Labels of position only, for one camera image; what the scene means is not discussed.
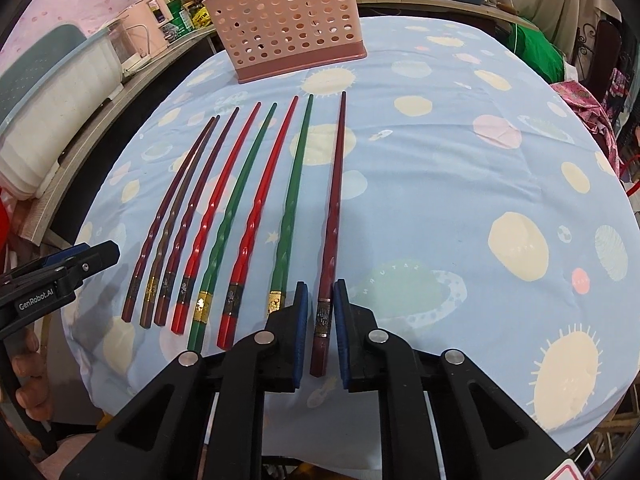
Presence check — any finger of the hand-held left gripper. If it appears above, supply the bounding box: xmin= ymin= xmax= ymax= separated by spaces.
xmin=42 ymin=243 xmax=94 ymax=268
xmin=66 ymin=240 xmax=121 ymax=282

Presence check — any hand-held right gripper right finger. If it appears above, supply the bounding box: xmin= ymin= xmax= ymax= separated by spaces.
xmin=333 ymin=279 xmax=574 ymax=480

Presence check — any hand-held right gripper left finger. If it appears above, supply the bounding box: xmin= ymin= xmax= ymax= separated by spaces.
xmin=59 ymin=281 xmax=309 ymax=480

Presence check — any maroon chopstick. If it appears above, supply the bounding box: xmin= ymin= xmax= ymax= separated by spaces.
xmin=121 ymin=116 xmax=217 ymax=323
xmin=154 ymin=107 xmax=240 ymax=327
xmin=309 ymin=91 xmax=348 ymax=378

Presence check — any red chopstick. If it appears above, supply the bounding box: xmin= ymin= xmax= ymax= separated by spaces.
xmin=171 ymin=102 xmax=262 ymax=336
xmin=216 ymin=95 xmax=299 ymax=352

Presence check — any brown chopstick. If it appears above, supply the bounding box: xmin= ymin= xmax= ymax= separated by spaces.
xmin=139 ymin=115 xmax=222 ymax=330

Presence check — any green chopstick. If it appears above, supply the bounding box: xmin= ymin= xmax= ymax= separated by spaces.
xmin=187 ymin=103 xmax=278 ymax=353
xmin=268 ymin=94 xmax=314 ymax=317

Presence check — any pink perforated utensil basket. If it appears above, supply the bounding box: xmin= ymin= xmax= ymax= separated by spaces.
xmin=205 ymin=0 xmax=368 ymax=85

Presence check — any person's left hand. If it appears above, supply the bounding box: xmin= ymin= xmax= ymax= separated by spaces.
xmin=9 ymin=332 xmax=52 ymax=414

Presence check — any wooden side counter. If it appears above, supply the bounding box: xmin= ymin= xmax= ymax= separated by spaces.
xmin=29 ymin=25 xmax=222 ymax=247

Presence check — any white storage box blue lid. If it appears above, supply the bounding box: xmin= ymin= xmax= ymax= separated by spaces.
xmin=0 ymin=22 xmax=124 ymax=202

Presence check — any blue planet-print tablecloth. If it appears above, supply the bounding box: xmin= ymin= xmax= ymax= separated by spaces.
xmin=60 ymin=15 xmax=636 ymax=456

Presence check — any pink electric kettle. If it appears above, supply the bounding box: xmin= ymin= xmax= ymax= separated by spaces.
xmin=131 ymin=0 xmax=174 ymax=57

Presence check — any pink patterned cloth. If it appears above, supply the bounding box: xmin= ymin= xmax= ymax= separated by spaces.
xmin=549 ymin=79 xmax=623 ymax=177

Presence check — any green plastic bag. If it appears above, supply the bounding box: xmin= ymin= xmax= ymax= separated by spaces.
xmin=509 ymin=24 xmax=567 ymax=85

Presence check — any dark chair back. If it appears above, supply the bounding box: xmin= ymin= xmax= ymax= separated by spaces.
xmin=574 ymin=19 xmax=624 ymax=87

